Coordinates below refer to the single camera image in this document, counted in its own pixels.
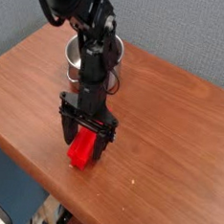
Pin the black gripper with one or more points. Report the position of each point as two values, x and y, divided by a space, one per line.
88 108

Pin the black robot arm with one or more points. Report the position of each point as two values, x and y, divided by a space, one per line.
94 21

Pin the metal pot with handle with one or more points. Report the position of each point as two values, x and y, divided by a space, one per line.
73 60

